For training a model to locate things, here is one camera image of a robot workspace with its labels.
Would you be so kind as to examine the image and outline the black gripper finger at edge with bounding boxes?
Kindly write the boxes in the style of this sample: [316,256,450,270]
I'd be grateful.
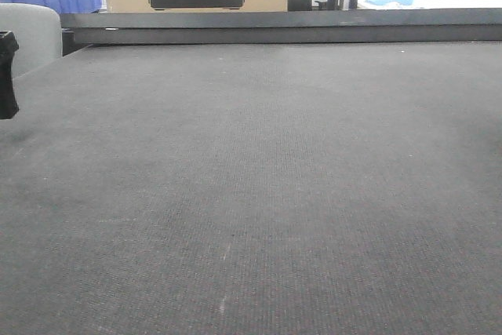
[0,31,19,119]

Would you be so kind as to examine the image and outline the white table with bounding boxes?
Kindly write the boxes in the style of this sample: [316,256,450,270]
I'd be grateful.
[358,0,502,10]

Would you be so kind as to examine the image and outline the black conveyor side rail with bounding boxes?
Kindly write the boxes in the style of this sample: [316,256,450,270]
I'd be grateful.
[60,8,501,45]

